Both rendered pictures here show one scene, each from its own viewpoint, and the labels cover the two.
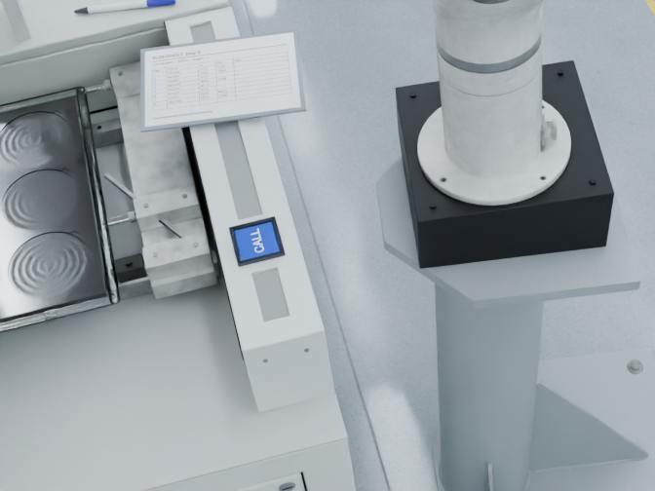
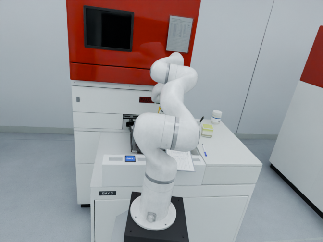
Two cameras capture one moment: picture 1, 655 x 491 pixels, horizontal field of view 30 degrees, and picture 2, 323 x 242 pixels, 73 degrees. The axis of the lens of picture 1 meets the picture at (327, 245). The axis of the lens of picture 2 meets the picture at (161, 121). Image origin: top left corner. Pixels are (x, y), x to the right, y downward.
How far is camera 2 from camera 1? 1.36 m
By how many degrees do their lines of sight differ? 68
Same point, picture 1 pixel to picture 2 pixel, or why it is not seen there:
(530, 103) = (145, 194)
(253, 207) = (140, 160)
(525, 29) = (148, 167)
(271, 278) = (120, 160)
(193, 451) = (99, 166)
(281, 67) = (181, 167)
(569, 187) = (130, 224)
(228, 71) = (181, 160)
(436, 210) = (134, 195)
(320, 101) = not seen: outside the picture
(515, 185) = (134, 210)
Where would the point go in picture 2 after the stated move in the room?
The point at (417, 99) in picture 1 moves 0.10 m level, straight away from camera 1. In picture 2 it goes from (176, 200) to (198, 203)
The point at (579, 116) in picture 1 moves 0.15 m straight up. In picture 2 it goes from (161, 235) to (166, 205)
